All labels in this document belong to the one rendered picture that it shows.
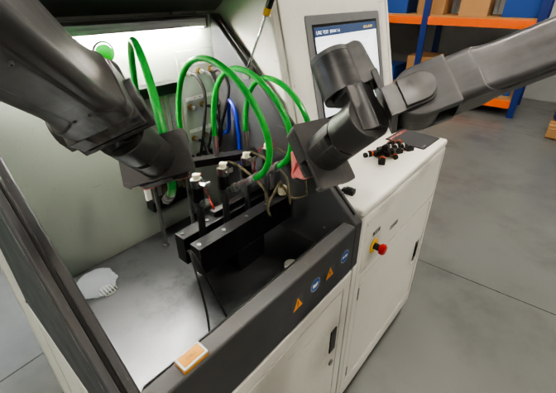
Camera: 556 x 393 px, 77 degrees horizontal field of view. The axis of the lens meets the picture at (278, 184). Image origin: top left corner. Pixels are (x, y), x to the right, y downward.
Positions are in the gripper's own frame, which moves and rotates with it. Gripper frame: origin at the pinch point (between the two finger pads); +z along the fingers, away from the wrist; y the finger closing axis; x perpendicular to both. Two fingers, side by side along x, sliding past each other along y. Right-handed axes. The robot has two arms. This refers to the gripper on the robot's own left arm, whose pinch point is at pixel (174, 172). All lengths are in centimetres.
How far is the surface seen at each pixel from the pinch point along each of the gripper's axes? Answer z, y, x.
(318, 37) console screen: 39, -41, -42
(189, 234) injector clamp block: 29.6, 8.0, 6.7
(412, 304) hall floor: 147, -72, 62
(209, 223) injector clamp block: 33.3, 3.1, 5.0
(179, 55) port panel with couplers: 31, -1, -43
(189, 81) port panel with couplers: 37, 0, -38
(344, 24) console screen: 47, -53, -49
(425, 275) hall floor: 165, -90, 53
